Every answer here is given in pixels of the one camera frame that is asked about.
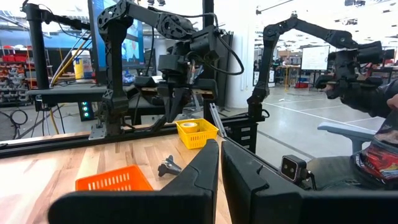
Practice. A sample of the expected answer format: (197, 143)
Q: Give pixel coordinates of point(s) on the yellow plastic basket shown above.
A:
(199, 140)

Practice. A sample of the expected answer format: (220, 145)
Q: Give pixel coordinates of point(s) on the shelf with red bins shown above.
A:
(12, 77)

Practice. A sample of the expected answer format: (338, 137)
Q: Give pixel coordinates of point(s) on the black stand platform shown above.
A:
(62, 93)

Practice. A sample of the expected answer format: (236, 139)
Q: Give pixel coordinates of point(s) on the small black camera box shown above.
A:
(292, 168)

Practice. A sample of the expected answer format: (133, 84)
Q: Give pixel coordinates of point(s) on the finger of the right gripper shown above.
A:
(183, 102)
(169, 102)

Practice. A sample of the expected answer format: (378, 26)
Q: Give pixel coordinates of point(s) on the black rig upright post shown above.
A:
(207, 12)

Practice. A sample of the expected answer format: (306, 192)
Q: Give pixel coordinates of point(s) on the yellow tape roll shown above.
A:
(189, 130)

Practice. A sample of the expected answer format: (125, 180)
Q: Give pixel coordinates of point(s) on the person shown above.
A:
(373, 161)

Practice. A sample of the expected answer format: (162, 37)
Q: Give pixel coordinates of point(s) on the grey metal mounting plate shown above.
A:
(97, 132)

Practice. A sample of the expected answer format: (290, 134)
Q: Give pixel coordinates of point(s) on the grey chair armrest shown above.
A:
(342, 129)

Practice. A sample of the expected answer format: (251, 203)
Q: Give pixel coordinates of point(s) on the black stand pole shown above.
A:
(38, 56)

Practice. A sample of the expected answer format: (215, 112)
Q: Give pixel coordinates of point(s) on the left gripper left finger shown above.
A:
(174, 205)

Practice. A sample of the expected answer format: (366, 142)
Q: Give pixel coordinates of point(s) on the black ribbed panel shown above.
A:
(225, 90)

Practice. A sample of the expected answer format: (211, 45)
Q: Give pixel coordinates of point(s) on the person's forearm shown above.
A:
(367, 99)

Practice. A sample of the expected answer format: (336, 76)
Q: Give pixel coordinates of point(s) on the silver aluminium strut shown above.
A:
(217, 119)

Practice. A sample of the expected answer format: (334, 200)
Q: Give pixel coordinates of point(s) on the black stapler remover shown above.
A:
(169, 168)

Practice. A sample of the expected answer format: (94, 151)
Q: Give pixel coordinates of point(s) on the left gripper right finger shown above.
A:
(248, 199)

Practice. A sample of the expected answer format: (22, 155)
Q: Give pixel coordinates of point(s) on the black box with green lights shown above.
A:
(84, 110)

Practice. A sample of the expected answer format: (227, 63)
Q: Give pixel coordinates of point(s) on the person's hand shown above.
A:
(393, 102)

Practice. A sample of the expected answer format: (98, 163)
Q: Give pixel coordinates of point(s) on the monitor with blue screen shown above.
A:
(133, 43)

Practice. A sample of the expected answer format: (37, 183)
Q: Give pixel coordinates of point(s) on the orange plastic basket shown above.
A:
(115, 180)

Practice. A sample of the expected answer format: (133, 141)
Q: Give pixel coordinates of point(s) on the yellow and white canister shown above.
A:
(82, 65)

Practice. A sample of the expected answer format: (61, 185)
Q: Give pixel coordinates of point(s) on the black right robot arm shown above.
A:
(116, 62)

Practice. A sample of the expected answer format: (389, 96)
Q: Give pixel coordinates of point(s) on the white presentation board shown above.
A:
(315, 57)

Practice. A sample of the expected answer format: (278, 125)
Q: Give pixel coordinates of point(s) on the black drawer cabinet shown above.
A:
(245, 133)

